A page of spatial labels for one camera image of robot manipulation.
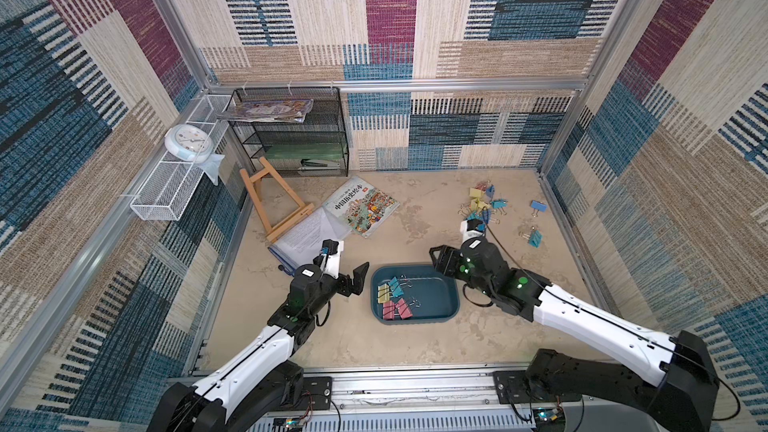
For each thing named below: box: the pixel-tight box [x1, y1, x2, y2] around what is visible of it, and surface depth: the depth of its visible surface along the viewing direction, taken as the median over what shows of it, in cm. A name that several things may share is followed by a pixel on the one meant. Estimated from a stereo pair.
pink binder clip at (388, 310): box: [383, 300, 395, 320], surface depth 87 cm
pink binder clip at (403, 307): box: [395, 298, 422, 319], surface depth 87 cm
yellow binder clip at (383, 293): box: [377, 283, 390, 304], surface depth 91 cm
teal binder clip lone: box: [522, 226, 543, 248], surface depth 102 cm
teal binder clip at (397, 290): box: [388, 276, 405, 297], surface depth 91 cm
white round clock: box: [164, 124, 214, 163], surface depth 76 cm
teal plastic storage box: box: [370, 264, 461, 325], surface depth 89 cm
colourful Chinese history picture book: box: [322, 176, 401, 238], surface depth 113 cm
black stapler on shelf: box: [300, 158, 341, 167], surface depth 113 cm
